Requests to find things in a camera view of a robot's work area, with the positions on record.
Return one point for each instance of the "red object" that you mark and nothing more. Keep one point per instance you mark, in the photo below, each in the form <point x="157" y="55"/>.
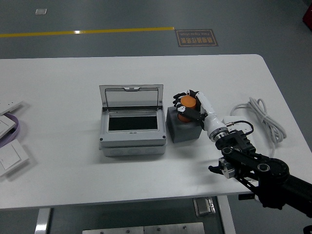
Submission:
<point x="308" y="15"/>

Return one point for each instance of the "small silver floor plate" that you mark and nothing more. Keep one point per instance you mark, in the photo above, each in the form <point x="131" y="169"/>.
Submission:
<point x="41" y="11"/>

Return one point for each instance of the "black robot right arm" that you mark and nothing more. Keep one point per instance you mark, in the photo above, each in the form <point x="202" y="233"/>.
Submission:
<point x="268" y="168"/>

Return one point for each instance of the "white switch panel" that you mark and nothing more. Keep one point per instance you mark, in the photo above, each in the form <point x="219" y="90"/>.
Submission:
<point x="5" y="125"/>
<point x="12" y="157"/>
<point x="9" y="106"/>

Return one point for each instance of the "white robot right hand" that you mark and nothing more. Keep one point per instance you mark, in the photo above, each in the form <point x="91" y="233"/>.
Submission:
<point x="210" y="117"/>

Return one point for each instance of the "white table leg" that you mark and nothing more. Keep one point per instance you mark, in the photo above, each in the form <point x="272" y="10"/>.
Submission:
<point x="226" y="217"/>
<point x="42" y="221"/>

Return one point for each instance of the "black table control panel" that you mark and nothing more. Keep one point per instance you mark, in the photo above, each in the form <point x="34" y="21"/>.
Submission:
<point x="245" y="197"/>

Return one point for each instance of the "yellow floor line tape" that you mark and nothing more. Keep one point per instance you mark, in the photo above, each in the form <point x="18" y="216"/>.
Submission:
<point x="97" y="31"/>

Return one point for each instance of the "grey metal base plate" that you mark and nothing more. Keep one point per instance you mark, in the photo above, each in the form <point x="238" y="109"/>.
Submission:
<point x="146" y="229"/>

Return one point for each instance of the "grey junction box with lid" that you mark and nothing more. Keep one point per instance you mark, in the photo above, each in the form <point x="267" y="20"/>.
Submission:
<point x="131" y="143"/>

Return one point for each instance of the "grey cube with round recess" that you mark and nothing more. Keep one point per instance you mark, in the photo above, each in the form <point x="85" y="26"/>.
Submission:
<point x="182" y="132"/>

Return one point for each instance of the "orange cylinder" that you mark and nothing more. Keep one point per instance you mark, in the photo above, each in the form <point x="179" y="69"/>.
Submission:
<point x="189" y="102"/>

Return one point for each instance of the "brown floor sign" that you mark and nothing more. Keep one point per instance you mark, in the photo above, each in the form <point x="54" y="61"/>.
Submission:
<point x="197" y="37"/>

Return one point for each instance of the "grey metal bracket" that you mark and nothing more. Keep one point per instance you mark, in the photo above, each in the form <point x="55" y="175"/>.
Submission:
<point x="204" y="206"/>

